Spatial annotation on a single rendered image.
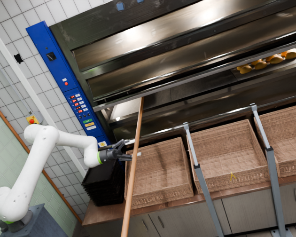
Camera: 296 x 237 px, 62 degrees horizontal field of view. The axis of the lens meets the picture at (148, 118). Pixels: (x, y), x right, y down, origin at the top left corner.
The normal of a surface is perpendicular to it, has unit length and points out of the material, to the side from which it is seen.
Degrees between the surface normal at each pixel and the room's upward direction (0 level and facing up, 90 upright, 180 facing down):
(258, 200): 90
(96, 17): 90
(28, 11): 90
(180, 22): 70
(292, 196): 90
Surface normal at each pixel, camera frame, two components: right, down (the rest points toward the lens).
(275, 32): -0.16, 0.18
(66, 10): -0.05, 0.50
